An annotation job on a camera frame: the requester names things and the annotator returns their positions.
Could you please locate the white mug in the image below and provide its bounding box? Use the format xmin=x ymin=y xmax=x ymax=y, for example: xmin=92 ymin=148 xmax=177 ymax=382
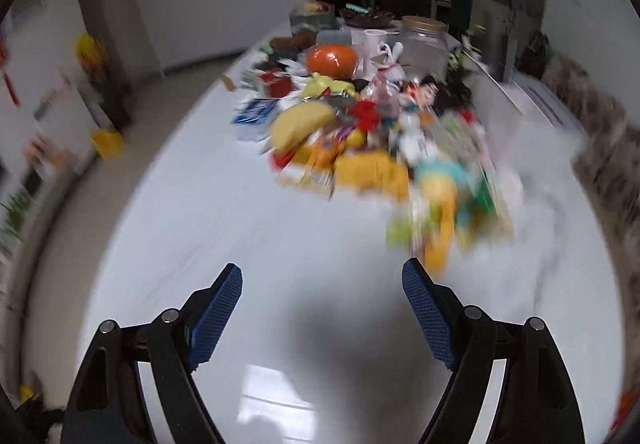
xmin=362 ymin=29 xmax=387 ymax=79

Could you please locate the orange ball toy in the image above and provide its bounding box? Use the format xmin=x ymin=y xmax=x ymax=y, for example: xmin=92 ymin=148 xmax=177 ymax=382
xmin=305 ymin=43 xmax=359 ymax=79

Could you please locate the glass jar with lid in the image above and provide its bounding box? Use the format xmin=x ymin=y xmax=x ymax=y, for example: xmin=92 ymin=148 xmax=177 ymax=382
xmin=399 ymin=16 xmax=449 ymax=81

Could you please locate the yellow plush toy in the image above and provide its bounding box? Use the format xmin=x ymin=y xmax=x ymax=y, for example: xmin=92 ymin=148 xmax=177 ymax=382
xmin=334 ymin=150 xmax=409 ymax=201

